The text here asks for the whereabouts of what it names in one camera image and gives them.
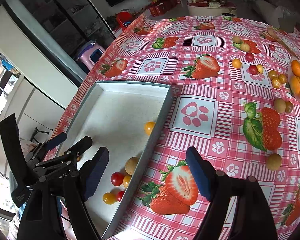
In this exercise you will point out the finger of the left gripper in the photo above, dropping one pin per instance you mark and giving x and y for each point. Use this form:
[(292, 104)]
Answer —
[(69, 157), (40, 151)]

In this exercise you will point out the golden berry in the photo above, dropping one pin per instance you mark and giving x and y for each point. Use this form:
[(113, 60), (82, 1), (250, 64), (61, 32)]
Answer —
[(272, 74), (276, 82), (282, 78)]

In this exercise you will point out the red cherry tomato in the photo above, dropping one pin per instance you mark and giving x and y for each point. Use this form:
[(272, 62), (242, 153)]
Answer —
[(253, 70), (249, 57), (117, 178)]

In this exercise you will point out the golden berry upper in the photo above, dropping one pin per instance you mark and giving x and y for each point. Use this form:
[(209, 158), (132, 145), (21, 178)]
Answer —
[(272, 74)]

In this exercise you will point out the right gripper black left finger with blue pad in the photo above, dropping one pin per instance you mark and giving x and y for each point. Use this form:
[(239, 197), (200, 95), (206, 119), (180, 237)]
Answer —
[(78, 187)]

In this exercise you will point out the large yellow cherry tomato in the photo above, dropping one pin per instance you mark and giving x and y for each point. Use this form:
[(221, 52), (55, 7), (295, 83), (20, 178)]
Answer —
[(148, 127)]

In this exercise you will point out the orange mandarin top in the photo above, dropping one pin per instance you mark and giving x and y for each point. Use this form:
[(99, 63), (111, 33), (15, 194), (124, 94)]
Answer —
[(295, 67)]

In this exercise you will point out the tan longan beside fork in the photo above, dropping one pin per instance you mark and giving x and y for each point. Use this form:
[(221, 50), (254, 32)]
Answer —
[(273, 162)]

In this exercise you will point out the white round coffee table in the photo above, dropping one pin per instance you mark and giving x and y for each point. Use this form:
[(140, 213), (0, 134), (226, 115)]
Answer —
[(203, 9)]

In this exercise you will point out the grey sofa with cushions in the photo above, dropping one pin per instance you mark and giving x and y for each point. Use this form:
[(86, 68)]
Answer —
[(280, 14)]

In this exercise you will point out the long wooden fork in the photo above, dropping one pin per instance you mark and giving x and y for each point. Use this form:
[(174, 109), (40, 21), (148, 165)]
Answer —
[(284, 41)]

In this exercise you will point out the white tray grey rim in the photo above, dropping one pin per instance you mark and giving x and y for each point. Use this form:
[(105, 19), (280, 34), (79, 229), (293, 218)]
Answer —
[(113, 114)]

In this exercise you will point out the golden berry lower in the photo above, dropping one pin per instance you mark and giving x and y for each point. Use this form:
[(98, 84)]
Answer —
[(276, 82)]

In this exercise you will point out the small yellow tomato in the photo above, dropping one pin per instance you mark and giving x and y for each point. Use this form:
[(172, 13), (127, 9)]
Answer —
[(260, 69)]

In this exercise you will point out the golden berry right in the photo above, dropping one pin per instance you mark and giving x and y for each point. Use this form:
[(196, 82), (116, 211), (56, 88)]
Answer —
[(282, 78)]

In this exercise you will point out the dark brown cherry tomato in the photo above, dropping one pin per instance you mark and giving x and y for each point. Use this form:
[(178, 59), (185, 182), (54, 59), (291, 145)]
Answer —
[(289, 107)]

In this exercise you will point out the orange mandarin left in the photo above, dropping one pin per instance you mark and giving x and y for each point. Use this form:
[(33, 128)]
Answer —
[(294, 83)]

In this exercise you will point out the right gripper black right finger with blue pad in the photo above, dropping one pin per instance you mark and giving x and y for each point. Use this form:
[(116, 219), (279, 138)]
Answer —
[(252, 217)]

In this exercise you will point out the pink strawberry checkered tablecloth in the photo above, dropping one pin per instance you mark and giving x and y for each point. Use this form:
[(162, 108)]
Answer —
[(226, 113)]

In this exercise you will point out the pink plastic stool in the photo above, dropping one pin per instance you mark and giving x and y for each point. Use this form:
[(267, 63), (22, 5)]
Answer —
[(88, 55)]

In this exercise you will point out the tan longan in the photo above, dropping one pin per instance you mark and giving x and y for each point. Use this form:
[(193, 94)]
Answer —
[(280, 105), (273, 162), (237, 39), (244, 47)]

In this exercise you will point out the tan longan fruit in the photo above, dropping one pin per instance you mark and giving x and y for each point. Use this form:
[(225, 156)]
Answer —
[(130, 165)]

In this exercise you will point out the small red tomato far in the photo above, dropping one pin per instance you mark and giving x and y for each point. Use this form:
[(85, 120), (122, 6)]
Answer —
[(272, 47)]

